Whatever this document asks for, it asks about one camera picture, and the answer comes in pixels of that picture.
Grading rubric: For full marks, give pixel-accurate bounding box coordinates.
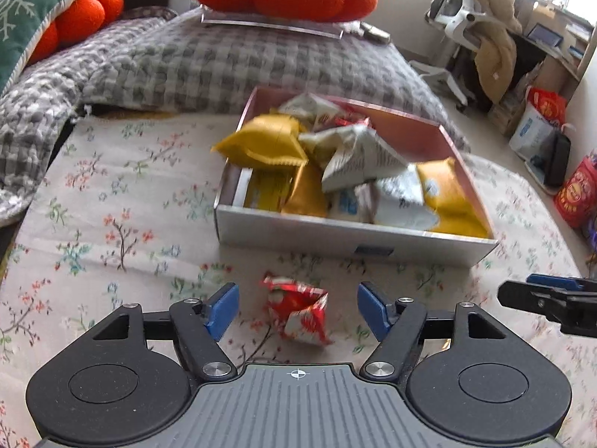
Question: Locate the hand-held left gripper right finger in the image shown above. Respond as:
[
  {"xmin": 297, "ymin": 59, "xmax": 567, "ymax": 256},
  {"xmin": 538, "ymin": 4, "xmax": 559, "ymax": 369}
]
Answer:
[{"xmin": 357, "ymin": 281, "xmax": 509, "ymax": 379}]

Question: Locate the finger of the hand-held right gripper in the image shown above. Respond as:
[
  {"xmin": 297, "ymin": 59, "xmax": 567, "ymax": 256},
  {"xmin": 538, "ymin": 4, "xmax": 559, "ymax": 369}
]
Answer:
[
  {"xmin": 496, "ymin": 281, "xmax": 597, "ymax": 337},
  {"xmin": 526, "ymin": 273, "xmax": 597, "ymax": 292}
]

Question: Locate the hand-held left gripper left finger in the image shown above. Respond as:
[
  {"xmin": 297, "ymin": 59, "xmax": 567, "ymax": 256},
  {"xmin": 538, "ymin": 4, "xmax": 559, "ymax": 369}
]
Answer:
[{"xmin": 88, "ymin": 282, "xmax": 241, "ymax": 382}]

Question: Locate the red patterned snack packet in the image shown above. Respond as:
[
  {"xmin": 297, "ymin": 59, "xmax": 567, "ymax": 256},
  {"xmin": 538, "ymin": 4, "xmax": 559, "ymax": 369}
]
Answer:
[{"xmin": 260, "ymin": 273, "xmax": 335, "ymax": 347}]

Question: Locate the pink and white cardboard box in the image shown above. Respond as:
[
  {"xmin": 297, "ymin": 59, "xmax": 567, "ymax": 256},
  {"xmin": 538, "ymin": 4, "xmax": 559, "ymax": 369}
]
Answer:
[{"xmin": 213, "ymin": 86, "xmax": 501, "ymax": 270}]

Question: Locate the silver snack packet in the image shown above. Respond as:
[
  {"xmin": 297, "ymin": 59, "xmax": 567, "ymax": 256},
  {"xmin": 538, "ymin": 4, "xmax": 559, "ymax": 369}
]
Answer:
[
  {"xmin": 372, "ymin": 167, "xmax": 442, "ymax": 230},
  {"xmin": 279, "ymin": 93, "xmax": 342, "ymax": 125},
  {"xmin": 321, "ymin": 123, "xmax": 410, "ymax": 193},
  {"xmin": 328, "ymin": 186, "xmax": 375, "ymax": 223}
]

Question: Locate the large yellow snack packet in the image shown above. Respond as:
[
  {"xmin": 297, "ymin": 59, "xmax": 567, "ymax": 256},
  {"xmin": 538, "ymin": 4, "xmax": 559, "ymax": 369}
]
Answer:
[{"xmin": 414, "ymin": 158, "xmax": 491, "ymax": 240}]

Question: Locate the small yellow snack packet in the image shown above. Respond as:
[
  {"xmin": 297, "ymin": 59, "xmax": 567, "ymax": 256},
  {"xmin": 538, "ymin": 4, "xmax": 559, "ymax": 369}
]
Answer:
[{"xmin": 241, "ymin": 168, "xmax": 296, "ymax": 212}]

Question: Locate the gold snack packet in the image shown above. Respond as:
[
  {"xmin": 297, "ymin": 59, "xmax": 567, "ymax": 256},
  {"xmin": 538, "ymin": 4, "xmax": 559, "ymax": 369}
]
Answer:
[
  {"xmin": 210, "ymin": 114, "xmax": 309, "ymax": 169},
  {"xmin": 281, "ymin": 163, "xmax": 330, "ymax": 218}
]

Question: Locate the small red snack packet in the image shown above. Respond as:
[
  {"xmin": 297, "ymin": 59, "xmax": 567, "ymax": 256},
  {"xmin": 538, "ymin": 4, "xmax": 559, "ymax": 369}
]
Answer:
[{"xmin": 335, "ymin": 113, "xmax": 372, "ymax": 128}]

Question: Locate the red snack bag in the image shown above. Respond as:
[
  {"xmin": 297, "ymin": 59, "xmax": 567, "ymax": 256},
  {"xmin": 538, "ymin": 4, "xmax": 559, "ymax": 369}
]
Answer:
[{"xmin": 554, "ymin": 153, "xmax": 597, "ymax": 230}]

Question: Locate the black bag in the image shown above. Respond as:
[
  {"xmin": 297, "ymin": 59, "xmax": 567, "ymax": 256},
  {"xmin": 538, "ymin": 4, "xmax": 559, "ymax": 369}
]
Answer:
[{"xmin": 543, "ymin": 133, "xmax": 573, "ymax": 188}]

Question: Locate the floral bed sheet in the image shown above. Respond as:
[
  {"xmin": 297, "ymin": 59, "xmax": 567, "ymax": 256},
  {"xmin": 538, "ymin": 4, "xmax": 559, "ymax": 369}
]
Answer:
[{"xmin": 0, "ymin": 111, "xmax": 597, "ymax": 448}]

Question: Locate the red and white bag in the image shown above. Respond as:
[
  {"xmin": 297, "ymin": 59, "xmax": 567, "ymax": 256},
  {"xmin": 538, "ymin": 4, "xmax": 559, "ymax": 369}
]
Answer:
[{"xmin": 507, "ymin": 87, "xmax": 568, "ymax": 160}]

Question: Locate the wooden desk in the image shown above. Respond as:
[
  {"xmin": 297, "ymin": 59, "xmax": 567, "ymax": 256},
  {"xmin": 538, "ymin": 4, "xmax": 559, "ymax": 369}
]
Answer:
[{"xmin": 512, "ymin": 0, "xmax": 589, "ymax": 100}]

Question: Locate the grey checked pillow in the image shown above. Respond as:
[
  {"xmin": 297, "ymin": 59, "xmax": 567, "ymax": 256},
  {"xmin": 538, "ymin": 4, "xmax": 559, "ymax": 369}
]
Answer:
[
  {"xmin": 7, "ymin": 19, "xmax": 175, "ymax": 110},
  {"xmin": 84, "ymin": 8, "xmax": 469, "ymax": 152}
]

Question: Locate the dark tablet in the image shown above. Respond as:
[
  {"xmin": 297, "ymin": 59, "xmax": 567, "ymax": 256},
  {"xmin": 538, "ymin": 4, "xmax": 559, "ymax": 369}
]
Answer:
[{"xmin": 526, "ymin": 22, "xmax": 563, "ymax": 48}]

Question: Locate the grey checked blanket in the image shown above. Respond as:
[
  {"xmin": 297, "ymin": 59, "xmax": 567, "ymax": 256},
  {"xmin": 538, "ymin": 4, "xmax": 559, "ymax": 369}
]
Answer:
[{"xmin": 0, "ymin": 63, "xmax": 100, "ymax": 221}]

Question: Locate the beige coat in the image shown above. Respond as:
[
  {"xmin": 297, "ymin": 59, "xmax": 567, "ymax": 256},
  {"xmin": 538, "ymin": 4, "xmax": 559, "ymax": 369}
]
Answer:
[{"xmin": 472, "ymin": 0, "xmax": 524, "ymax": 104}]

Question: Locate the white office chair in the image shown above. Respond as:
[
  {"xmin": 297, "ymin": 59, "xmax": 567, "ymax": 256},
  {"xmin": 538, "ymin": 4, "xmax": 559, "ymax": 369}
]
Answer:
[{"xmin": 423, "ymin": 0, "xmax": 487, "ymax": 109}]

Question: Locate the grey flat board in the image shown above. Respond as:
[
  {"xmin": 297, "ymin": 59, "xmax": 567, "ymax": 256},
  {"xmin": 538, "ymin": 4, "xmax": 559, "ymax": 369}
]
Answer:
[{"xmin": 200, "ymin": 6, "xmax": 347, "ymax": 39}]

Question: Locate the small orange pumpkin cushion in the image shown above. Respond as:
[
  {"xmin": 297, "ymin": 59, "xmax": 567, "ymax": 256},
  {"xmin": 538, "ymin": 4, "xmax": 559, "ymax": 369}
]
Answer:
[{"xmin": 27, "ymin": 0, "xmax": 125, "ymax": 65}]

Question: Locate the green patterned pillow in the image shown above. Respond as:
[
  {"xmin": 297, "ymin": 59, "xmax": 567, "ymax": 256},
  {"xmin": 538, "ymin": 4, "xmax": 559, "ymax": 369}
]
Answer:
[{"xmin": 0, "ymin": 0, "xmax": 118, "ymax": 95}]

